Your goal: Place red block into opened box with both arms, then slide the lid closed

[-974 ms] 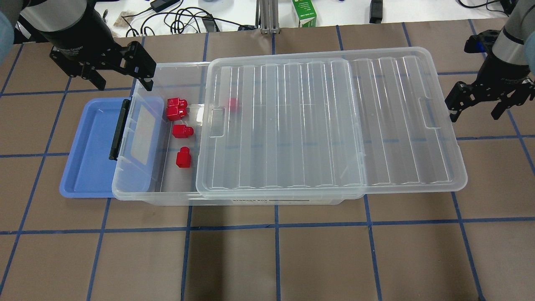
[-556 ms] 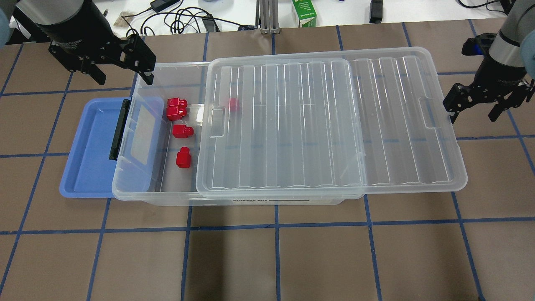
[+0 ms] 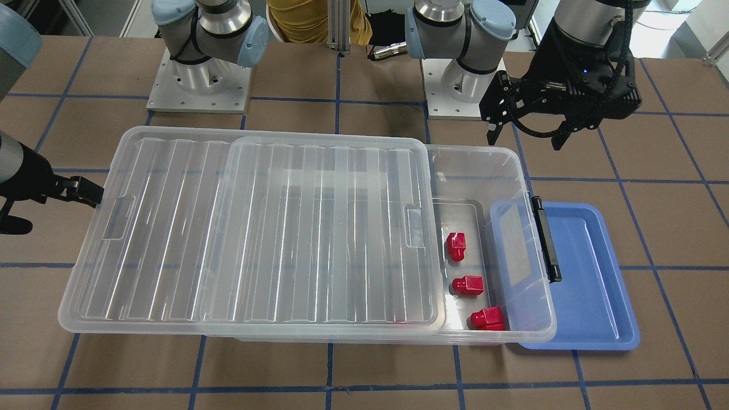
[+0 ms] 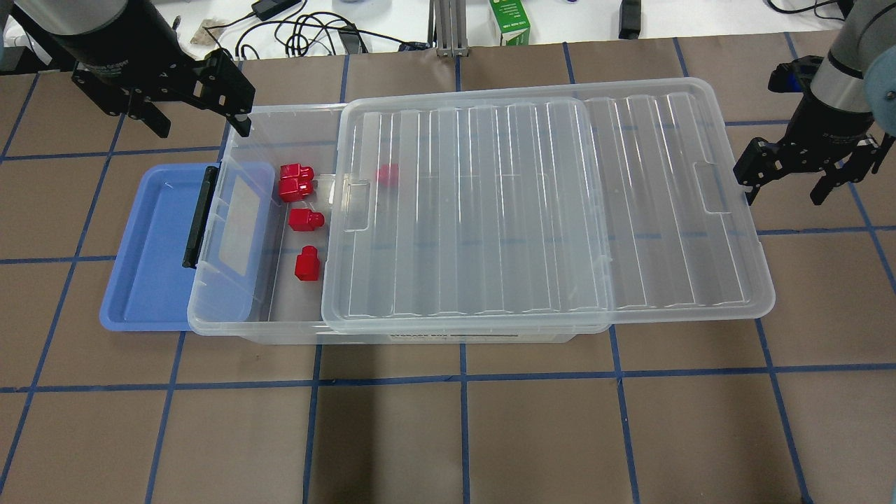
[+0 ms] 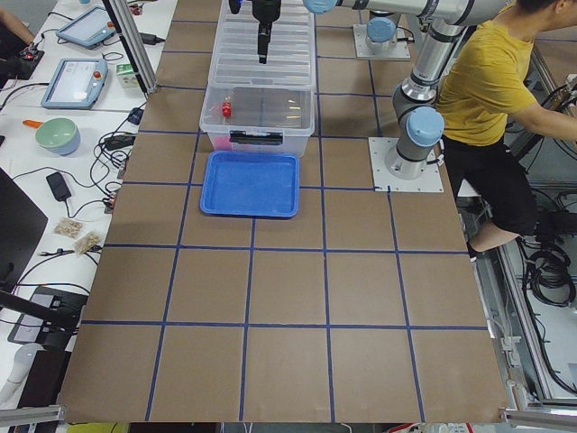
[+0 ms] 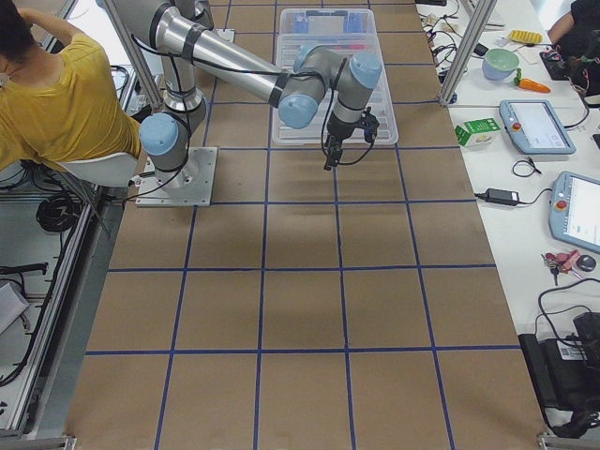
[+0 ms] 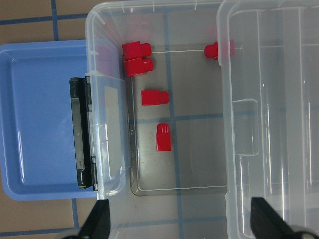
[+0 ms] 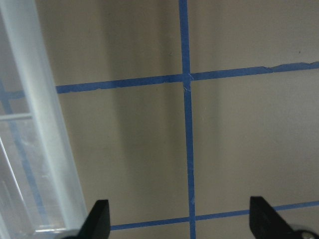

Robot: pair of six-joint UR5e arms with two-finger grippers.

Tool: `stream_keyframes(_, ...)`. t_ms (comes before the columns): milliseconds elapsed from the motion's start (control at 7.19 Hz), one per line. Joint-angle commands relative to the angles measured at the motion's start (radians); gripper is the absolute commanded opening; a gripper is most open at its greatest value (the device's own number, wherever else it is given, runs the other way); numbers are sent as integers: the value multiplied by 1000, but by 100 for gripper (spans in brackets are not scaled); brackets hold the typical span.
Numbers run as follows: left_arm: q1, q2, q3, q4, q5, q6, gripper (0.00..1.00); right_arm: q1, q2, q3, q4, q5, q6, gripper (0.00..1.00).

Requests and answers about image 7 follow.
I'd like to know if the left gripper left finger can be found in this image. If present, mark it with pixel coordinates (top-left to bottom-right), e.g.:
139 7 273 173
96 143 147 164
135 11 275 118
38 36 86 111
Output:
78 200 111 239

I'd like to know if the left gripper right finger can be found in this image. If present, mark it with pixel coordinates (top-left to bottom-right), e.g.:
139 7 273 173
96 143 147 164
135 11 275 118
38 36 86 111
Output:
250 197 302 239

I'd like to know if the red block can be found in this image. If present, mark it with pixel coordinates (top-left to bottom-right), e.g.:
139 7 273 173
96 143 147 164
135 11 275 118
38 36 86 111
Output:
141 90 169 106
203 39 235 60
122 41 152 60
124 58 154 77
156 123 172 152

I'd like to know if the clear plastic box lid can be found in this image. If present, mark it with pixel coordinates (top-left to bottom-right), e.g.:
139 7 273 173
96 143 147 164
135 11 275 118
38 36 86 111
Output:
217 0 319 239

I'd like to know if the clear plastic storage box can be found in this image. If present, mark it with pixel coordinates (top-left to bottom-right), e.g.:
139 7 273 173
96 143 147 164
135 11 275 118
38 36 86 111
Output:
85 0 229 239

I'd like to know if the blue plastic tray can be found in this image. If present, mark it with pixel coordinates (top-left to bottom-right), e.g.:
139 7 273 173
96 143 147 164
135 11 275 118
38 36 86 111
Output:
0 40 96 201

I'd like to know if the black box latch handle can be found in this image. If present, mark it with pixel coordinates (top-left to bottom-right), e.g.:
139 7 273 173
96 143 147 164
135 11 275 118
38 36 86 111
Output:
69 75 98 191

